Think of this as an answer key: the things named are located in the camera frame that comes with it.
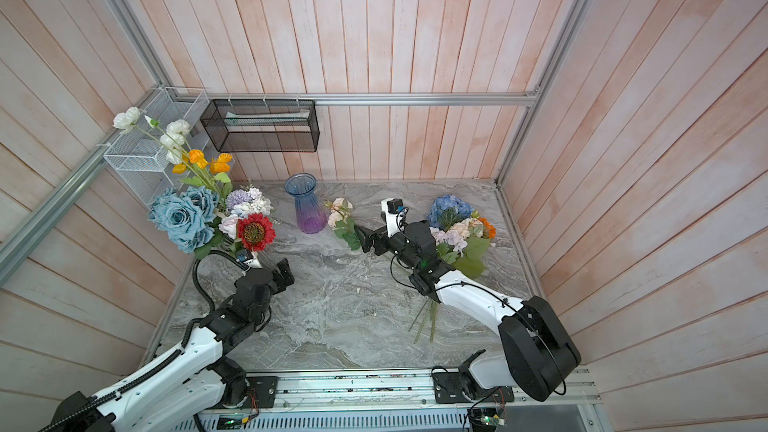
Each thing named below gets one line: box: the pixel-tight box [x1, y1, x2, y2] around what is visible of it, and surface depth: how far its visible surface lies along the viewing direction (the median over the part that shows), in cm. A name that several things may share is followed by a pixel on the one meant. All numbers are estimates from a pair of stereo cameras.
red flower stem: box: [237, 212, 277, 252], surface depth 73 cm
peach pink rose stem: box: [324, 197, 361, 251], surface depth 106 cm
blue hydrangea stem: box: [426, 194, 475, 231], surface depth 103 cm
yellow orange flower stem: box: [172, 149, 233, 199], surface depth 74 cm
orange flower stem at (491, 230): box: [478, 217, 497, 239], surface depth 100 cm
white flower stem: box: [113, 106, 192, 165], surface depth 71 cm
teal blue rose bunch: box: [148, 186, 219, 254], surface depth 62 cm
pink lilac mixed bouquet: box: [218, 187, 276, 251], surface depth 73 cm
